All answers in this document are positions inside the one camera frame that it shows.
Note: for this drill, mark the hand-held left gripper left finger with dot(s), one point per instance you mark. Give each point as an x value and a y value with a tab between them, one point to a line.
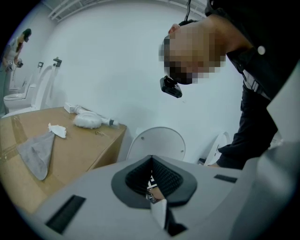
93	199

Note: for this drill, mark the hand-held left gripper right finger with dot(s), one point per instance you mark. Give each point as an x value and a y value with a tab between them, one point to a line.
211	199

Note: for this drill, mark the white smart toilet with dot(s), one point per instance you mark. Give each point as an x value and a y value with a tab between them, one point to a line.
222	143

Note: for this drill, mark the white toilet lid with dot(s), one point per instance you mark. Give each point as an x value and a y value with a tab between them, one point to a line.
159	143

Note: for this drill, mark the white ceramic toilet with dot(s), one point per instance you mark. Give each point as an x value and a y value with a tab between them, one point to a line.
16	98
44	86

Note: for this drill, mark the large brown cardboard box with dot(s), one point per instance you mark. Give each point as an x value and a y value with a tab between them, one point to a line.
82	150

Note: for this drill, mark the grey cloth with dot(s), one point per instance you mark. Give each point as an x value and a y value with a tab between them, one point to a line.
37	157

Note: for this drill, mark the crumpled white paper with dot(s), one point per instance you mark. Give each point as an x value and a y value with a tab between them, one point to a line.
58	131

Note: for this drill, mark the white fluffy bundle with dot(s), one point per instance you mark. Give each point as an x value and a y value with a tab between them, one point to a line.
86	120

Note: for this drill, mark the person in black clothes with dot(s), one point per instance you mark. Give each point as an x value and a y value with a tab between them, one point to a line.
257	131

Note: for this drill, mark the white long wrapped pipe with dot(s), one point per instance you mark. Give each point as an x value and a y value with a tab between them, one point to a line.
70	107

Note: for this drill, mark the person's head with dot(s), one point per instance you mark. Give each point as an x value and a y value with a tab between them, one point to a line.
199	47

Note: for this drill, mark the white ceiling pipes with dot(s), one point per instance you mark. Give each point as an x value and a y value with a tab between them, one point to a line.
61	10

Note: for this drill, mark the black head-worn camera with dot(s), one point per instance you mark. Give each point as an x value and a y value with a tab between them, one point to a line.
172	87

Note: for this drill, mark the black wall bracket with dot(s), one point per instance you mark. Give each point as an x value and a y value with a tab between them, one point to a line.
57	62
40	65

